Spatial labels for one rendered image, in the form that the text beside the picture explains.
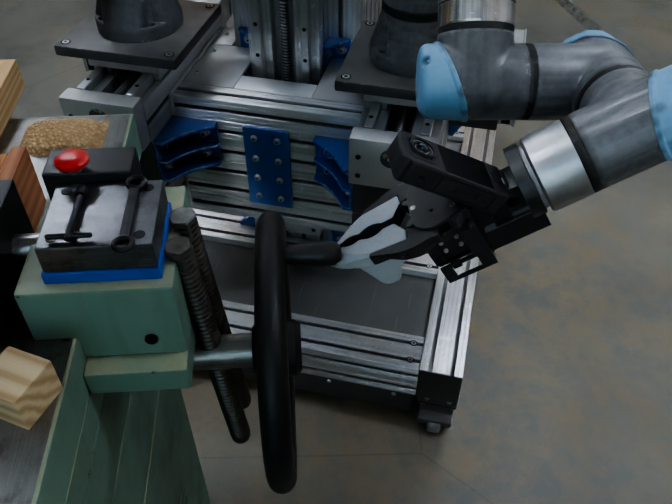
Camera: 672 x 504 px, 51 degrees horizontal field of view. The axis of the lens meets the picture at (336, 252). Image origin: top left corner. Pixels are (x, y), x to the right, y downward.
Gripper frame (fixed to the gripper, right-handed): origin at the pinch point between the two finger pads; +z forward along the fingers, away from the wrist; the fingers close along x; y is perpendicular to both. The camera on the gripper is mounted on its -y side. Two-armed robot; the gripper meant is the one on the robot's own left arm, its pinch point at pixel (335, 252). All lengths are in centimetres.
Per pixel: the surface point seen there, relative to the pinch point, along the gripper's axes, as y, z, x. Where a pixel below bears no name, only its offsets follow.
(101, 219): -18.3, 12.8, -4.0
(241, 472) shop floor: 69, 62, 26
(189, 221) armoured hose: -12.2, 8.5, -1.3
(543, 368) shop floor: 106, -1, 48
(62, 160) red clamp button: -22.3, 14.7, 1.4
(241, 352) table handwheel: 2.2, 13.0, -5.3
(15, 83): -21, 33, 34
